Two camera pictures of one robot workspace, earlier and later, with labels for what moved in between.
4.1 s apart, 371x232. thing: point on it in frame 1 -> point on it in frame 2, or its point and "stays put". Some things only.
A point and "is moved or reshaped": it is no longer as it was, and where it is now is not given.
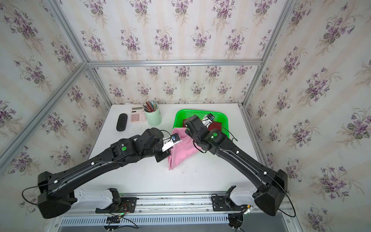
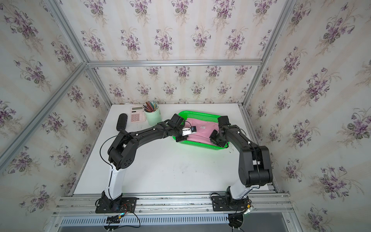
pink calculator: [137, 114] stays put
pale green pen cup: [154, 119] stays put
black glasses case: [121, 122] stays put
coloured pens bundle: [150, 107] stays put
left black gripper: [165, 155] -> [184, 139]
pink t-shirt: [182, 152] is moved or reshaped
